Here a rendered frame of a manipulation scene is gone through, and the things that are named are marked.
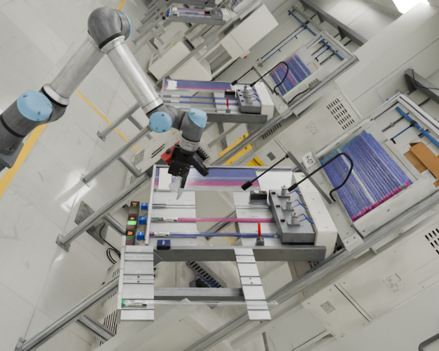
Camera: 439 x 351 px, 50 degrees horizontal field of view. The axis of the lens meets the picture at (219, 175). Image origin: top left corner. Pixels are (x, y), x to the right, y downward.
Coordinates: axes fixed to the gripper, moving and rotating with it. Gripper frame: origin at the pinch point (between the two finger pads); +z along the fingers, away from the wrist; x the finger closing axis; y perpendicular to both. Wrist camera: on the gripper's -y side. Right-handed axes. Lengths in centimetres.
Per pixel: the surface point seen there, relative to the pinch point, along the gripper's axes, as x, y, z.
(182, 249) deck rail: 21.1, -5.2, 12.7
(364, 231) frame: 23, -70, -15
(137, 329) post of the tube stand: 45, 6, 33
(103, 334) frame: 25, 15, 60
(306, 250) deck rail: 21, -52, 1
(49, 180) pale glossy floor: -92, 64, 67
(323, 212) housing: 5, -60, -9
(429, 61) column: -295, -249, -47
